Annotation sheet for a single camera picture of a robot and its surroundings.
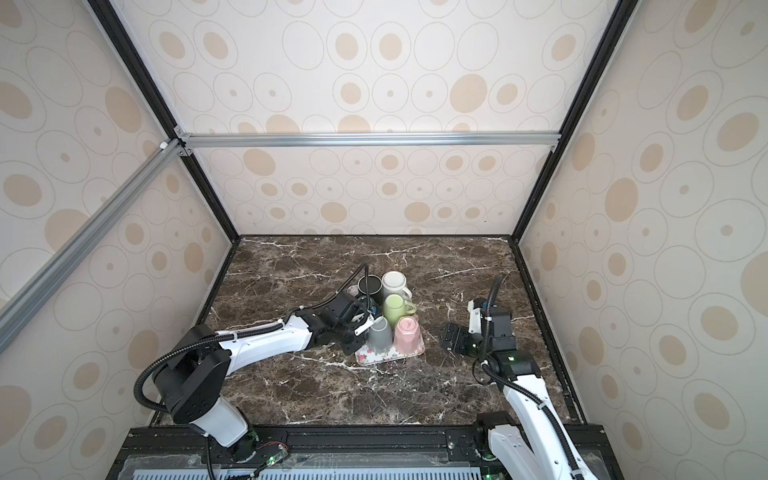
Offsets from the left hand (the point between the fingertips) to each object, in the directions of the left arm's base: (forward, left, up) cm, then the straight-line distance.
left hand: (372, 336), depth 87 cm
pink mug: (-2, -10, +3) cm, 11 cm away
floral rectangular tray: (-4, +1, -5) cm, 7 cm away
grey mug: (-2, -2, +3) cm, 4 cm away
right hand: (-2, -25, +6) cm, 26 cm away
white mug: (+18, -6, +1) cm, 20 cm away
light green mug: (+7, -7, +5) cm, 11 cm away
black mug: (+14, 0, +5) cm, 15 cm away
